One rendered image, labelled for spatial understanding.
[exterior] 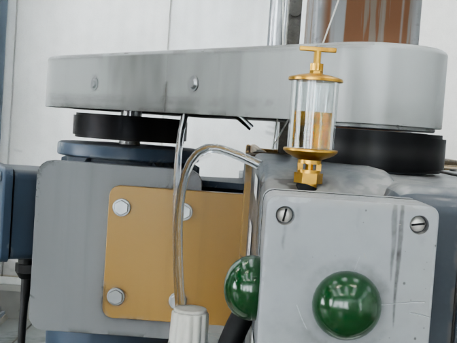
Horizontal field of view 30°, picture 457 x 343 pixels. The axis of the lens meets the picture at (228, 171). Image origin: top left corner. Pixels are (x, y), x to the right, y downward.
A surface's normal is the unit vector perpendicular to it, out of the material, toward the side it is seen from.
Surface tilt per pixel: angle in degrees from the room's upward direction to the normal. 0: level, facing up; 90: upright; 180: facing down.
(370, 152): 90
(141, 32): 90
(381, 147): 90
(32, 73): 90
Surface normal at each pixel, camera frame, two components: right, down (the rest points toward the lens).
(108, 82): -0.78, -0.02
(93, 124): -0.53, 0.00
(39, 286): 0.00, 0.05
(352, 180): 0.06, -0.90
